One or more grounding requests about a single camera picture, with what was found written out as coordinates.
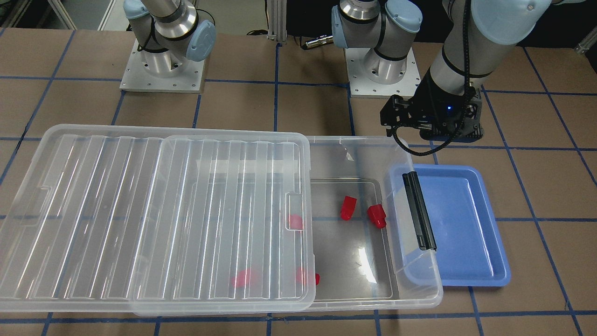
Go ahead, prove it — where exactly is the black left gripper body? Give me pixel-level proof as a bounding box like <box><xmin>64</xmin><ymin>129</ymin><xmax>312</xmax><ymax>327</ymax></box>
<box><xmin>412</xmin><ymin>75</ymin><xmax>485</xmax><ymax>143</ymax></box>

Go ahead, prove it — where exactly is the red block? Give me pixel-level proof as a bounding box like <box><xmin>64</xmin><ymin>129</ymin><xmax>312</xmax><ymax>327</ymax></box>
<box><xmin>296</xmin><ymin>267</ymin><xmax>320</xmax><ymax>286</ymax></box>
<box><xmin>230</xmin><ymin>268</ymin><xmax>262</xmax><ymax>288</ymax></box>
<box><xmin>340</xmin><ymin>196</ymin><xmax>357</xmax><ymax>221</ymax></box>
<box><xmin>367</xmin><ymin>204</ymin><xmax>387</xmax><ymax>229</ymax></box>
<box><xmin>288</xmin><ymin>213</ymin><xmax>304</xmax><ymax>231</ymax></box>

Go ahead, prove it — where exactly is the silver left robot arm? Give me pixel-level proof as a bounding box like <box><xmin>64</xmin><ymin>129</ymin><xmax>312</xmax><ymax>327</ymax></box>
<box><xmin>331</xmin><ymin>0</ymin><xmax>565</xmax><ymax>143</ymax></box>

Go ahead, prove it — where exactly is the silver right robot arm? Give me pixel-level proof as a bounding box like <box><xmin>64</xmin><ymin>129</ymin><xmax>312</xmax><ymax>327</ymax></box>
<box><xmin>123</xmin><ymin>0</ymin><xmax>217</xmax><ymax>78</ymax></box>

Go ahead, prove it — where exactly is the clear plastic storage box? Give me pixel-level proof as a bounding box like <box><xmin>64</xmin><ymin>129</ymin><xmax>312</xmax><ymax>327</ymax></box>
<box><xmin>292</xmin><ymin>136</ymin><xmax>444</xmax><ymax>314</ymax></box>

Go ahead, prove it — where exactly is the clear plastic box lid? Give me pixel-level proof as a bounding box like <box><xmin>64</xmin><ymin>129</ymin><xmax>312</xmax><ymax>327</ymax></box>
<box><xmin>0</xmin><ymin>124</ymin><xmax>316</xmax><ymax>315</ymax></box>

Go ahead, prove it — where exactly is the blue plastic tray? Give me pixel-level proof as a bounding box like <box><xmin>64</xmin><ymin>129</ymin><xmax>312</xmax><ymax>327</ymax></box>
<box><xmin>415</xmin><ymin>164</ymin><xmax>511</xmax><ymax>287</ymax></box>

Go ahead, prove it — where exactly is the red block under lid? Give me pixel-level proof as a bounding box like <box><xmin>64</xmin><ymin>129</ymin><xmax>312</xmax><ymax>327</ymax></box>
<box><xmin>288</xmin><ymin>213</ymin><xmax>304</xmax><ymax>231</ymax></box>

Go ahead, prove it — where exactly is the red block front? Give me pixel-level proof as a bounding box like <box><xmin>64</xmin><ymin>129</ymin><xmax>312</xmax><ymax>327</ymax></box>
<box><xmin>296</xmin><ymin>267</ymin><xmax>320</xmax><ymax>286</ymax></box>
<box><xmin>230</xmin><ymin>268</ymin><xmax>262</xmax><ymax>288</ymax></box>

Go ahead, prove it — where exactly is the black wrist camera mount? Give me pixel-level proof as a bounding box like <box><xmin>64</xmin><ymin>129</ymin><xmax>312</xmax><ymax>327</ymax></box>
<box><xmin>379</xmin><ymin>94</ymin><xmax>418</xmax><ymax>137</ymax></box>

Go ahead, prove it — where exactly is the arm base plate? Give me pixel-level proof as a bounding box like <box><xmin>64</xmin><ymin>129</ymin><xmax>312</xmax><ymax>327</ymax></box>
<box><xmin>345</xmin><ymin>48</ymin><xmax>422</xmax><ymax>98</ymax></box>
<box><xmin>119</xmin><ymin>41</ymin><xmax>206</xmax><ymax>94</ymax></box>

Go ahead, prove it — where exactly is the black box latch handle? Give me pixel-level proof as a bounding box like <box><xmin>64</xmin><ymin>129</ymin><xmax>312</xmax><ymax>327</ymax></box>
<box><xmin>402</xmin><ymin>171</ymin><xmax>437</xmax><ymax>251</ymax></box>

